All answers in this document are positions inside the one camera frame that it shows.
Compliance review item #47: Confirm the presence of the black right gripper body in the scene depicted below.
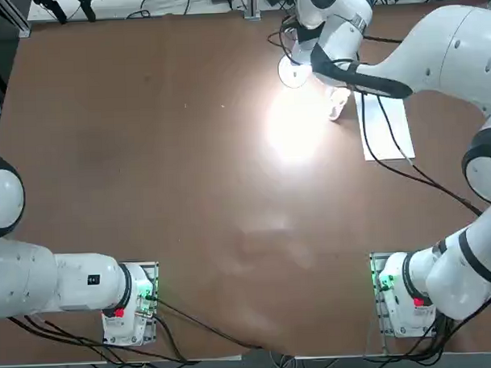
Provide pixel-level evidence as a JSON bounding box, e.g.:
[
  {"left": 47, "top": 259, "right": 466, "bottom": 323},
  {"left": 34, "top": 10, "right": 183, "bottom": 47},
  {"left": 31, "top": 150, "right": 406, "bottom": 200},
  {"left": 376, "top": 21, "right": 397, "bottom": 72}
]
[{"left": 295, "top": 26, "right": 319, "bottom": 47}]

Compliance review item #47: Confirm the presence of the white desk lamp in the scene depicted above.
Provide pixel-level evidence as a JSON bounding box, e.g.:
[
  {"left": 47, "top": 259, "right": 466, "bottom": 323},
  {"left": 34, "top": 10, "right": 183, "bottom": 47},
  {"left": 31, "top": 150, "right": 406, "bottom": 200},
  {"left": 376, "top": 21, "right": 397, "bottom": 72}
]
[{"left": 277, "top": 38, "right": 320, "bottom": 90}]

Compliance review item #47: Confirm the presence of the white paper sheet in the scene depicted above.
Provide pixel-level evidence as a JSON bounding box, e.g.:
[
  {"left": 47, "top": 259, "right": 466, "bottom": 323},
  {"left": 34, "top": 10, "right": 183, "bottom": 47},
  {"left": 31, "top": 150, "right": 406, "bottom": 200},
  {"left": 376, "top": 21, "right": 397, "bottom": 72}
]
[{"left": 353, "top": 90, "right": 416, "bottom": 161}]

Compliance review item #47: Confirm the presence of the black lamp power cable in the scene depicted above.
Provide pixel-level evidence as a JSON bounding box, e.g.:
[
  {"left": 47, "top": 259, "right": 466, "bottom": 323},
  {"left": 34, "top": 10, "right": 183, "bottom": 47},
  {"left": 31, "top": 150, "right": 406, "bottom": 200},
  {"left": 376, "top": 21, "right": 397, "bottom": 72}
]
[{"left": 266, "top": 12, "right": 305, "bottom": 68}]

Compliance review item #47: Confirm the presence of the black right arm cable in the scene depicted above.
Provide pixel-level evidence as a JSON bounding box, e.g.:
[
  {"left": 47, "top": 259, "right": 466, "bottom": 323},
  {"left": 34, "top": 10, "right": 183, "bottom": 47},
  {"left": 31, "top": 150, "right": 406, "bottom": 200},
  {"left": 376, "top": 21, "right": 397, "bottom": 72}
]
[{"left": 310, "top": 38, "right": 484, "bottom": 223}]

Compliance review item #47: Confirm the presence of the aluminium frame rail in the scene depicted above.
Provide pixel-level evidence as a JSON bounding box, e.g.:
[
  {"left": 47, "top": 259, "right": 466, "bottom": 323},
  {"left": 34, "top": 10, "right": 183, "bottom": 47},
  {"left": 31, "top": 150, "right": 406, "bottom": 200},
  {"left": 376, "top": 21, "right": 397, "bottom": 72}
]
[{"left": 0, "top": 0, "right": 32, "bottom": 39}]

